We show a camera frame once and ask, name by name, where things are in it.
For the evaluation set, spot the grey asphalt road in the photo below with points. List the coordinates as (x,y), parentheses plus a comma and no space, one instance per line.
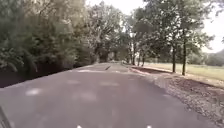
(96,100)

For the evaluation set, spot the dark bare earth strip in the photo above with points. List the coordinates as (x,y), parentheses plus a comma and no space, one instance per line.
(153,70)

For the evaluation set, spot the dense wood of trees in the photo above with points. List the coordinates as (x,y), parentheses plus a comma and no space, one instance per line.
(46,33)

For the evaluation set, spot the row of trees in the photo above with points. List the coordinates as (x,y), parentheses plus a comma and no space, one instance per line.
(183,30)

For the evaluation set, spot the pale gravel strip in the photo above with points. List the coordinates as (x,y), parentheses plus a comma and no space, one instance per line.
(186,95)

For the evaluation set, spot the green grass field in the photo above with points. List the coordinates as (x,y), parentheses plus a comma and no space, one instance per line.
(203,70)

